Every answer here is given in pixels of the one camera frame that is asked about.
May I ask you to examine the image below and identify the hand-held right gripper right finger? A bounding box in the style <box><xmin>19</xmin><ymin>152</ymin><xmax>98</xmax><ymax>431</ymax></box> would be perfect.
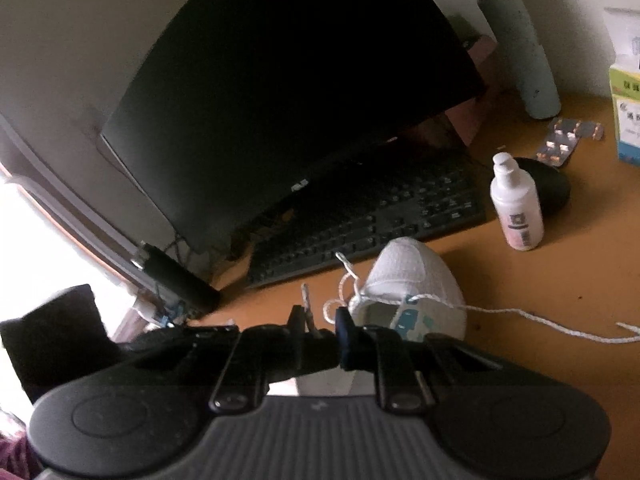
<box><xmin>336</xmin><ymin>308</ymin><xmax>551</xmax><ymax>415</ymax></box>

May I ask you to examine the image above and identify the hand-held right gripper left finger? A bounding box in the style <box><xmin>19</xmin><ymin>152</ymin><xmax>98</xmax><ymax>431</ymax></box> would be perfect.
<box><xmin>125</xmin><ymin>306</ymin><xmax>307</xmax><ymax>412</ymax></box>

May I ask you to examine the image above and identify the white sneaker with laces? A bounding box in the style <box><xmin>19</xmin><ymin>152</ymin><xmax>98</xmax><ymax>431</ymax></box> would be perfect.
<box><xmin>300</xmin><ymin>252</ymin><xmax>640</xmax><ymax>346</ymax></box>

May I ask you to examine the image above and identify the black keyboard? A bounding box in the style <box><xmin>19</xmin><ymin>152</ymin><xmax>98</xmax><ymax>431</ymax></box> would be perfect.
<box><xmin>245</xmin><ymin>152</ymin><xmax>488</xmax><ymax>289</ymax></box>

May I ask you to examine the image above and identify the person's maroon clothing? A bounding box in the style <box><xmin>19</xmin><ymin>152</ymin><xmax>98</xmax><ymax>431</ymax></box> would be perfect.
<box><xmin>0</xmin><ymin>407</ymin><xmax>33</xmax><ymax>480</ymax></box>

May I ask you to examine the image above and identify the black cylindrical device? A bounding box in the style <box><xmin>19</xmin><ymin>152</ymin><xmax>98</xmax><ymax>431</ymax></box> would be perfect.
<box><xmin>132</xmin><ymin>242</ymin><xmax>221</xmax><ymax>311</ymax></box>

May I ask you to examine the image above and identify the white pump bottle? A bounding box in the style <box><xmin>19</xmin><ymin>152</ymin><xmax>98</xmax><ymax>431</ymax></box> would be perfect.
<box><xmin>490</xmin><ymin>152</ymin><xmax>545</xmax><ymax>251</ymax></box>

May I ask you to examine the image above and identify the black computer monitor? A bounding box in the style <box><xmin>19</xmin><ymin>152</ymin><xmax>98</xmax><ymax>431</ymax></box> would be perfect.
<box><xmin>100</xmin><ymin>0</ymin><xmax>488</xmax><ymax>256</ymax></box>

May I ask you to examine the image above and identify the black computer mouse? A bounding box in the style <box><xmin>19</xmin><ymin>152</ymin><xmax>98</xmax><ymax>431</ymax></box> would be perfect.
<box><xmin>512</xmin><ymin>157</ymin><xmax>572</xmax><ymax>218</ymax></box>

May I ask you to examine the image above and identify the silver blister pill pack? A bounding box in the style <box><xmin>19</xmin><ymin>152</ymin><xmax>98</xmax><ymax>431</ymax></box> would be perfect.
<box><xmin>535</xmin><ymin>117</ymin><xmax>583</xmax><ymax>168</ymax></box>
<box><xmin>575</xmin><ymin>120</ymin><xmax>606</xmax><ymax>142</ymax></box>

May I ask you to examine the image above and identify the grey thermos bottle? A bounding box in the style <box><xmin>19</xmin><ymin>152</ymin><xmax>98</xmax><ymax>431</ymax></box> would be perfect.
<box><xmin>474</xmin><ymin>0</ymin><xmax>562</xmax><ymax>121</ymax></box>

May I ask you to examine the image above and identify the green and blue medicine box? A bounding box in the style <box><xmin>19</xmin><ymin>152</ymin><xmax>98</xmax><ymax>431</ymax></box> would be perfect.
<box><xmin>609</xmin><ymin>62</ymin><xmax>640</xmax><ymax>167</ymax></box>

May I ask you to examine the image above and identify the white medicine box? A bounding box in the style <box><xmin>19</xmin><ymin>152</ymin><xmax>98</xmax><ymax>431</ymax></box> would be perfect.
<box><xmin>604</xmin><ymin>6</ymin><xmax>640</xmax><ymax>68</ymax></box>

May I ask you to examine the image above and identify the black cable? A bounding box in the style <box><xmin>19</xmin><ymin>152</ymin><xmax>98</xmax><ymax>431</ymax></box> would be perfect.
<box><xmin>167</xmin><ymin>232</ymin><xmax>193</xmax><ymax>286</ymax></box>

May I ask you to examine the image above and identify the grey window frame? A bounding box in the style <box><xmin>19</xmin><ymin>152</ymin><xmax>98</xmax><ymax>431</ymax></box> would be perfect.
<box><xmin>0</xmin><ymin>110</ymin><xmax>151</xmax><ymax>301</ymax></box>

